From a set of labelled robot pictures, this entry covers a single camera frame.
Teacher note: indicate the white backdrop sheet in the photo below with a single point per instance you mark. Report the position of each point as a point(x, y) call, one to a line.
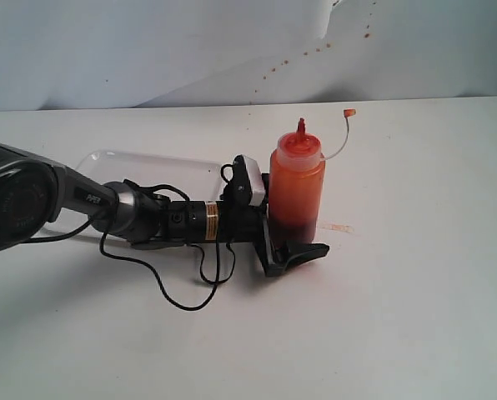
point(125, 54)

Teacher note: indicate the red sauce squeeze bottle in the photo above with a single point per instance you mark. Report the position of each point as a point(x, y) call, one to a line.
point(296, 178)

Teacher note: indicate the white rectangular plastic tray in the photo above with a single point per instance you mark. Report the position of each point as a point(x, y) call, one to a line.
point(200, 180)

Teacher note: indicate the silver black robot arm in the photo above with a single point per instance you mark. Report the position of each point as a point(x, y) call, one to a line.
point(34, 190)

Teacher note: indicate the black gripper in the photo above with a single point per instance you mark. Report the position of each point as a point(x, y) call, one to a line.
point(250, 225)

